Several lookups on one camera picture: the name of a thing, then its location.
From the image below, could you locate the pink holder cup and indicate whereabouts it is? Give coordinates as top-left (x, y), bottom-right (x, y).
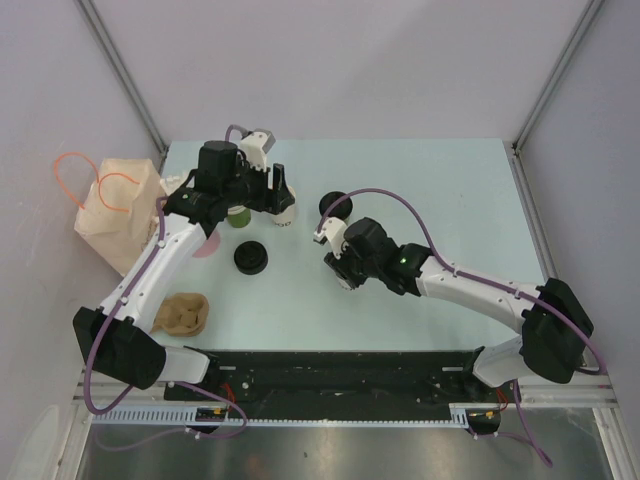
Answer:
top-left (192, 230), bottom-right (221, 258)

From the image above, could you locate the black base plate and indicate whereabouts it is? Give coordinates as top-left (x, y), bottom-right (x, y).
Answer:
top-left (199, 351), bottom-right (499, 422)

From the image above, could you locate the bundle of white stirrers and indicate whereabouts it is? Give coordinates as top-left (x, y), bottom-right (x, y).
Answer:
top-left (160, 172), bottom-right (188, 196)

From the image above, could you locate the aluminium rail frame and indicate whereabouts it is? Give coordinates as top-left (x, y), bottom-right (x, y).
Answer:
top-left (90, 373), bottom-right (618, 408)

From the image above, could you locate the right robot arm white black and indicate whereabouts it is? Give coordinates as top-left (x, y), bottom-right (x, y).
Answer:
top-left (314, 217), bottom-right (593, 401)

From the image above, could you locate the stack of black lids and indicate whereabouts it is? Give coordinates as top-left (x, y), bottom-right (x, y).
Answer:
top-left (233, 240), bottom-right (269, 275)

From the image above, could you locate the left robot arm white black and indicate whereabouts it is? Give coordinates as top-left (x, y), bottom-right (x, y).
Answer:
top-left (73, 130), bottom-right (295, 400)

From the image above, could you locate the white paper cup stack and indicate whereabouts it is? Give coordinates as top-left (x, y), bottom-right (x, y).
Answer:
top-left (271, 186), bottom-right (296, 227)

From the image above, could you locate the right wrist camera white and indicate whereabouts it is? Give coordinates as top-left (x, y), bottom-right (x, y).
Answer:
top-left (313, 217), bottom-right (347, 251)

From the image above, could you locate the green paper cup stack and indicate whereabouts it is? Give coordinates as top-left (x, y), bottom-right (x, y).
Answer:
top-left (226, 206), bottom-right (251, 229)

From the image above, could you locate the brown pulp cup carrier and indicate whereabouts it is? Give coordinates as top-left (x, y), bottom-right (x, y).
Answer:
top-left (151, 293), bottom-right (209, 337)

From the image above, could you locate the white slotted cable duct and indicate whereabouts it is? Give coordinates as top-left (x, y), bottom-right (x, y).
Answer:
top-left (92, 403), bottom-right (471, 429)

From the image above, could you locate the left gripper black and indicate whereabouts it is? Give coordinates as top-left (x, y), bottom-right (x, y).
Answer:
top-left (222, 154), bottom-right (294, 215)

